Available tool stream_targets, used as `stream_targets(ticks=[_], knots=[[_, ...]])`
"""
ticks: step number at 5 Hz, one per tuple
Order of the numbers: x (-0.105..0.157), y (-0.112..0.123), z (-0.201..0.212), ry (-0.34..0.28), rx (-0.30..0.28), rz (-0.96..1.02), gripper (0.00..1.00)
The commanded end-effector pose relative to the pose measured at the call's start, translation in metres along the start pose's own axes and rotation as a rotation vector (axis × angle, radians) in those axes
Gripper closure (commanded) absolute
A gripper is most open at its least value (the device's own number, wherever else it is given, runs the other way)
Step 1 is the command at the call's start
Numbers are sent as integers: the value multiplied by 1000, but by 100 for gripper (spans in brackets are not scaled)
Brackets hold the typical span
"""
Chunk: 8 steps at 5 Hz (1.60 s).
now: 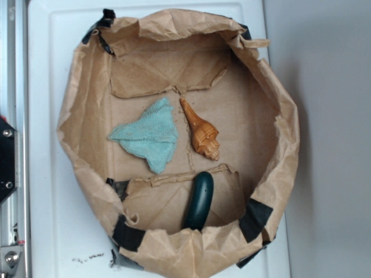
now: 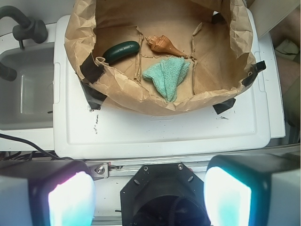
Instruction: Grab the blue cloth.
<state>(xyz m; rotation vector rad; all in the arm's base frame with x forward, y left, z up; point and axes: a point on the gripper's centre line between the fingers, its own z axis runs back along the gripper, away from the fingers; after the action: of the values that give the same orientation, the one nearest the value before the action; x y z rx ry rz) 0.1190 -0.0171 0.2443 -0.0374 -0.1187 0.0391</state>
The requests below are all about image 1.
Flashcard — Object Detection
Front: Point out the light blue terry cloth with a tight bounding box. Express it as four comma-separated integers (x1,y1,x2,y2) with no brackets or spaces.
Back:
108,97,179,174

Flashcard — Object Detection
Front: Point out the brown spiral conch shell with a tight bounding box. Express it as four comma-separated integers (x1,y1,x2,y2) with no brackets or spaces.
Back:
180,98,220,161

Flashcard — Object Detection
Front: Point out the dark green oblong toy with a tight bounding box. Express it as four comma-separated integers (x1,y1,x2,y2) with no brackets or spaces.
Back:
182,171,214,231

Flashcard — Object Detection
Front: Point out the brown paper lined bin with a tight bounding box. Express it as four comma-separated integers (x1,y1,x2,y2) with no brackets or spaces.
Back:
57,9,300,277

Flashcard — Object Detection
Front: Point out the black bracket plate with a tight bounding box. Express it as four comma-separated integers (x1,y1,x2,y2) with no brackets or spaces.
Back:
0,117,16,204

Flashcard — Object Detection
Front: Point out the aluminium frame rail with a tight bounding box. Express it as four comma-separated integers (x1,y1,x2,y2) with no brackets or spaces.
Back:
1,1,32,277

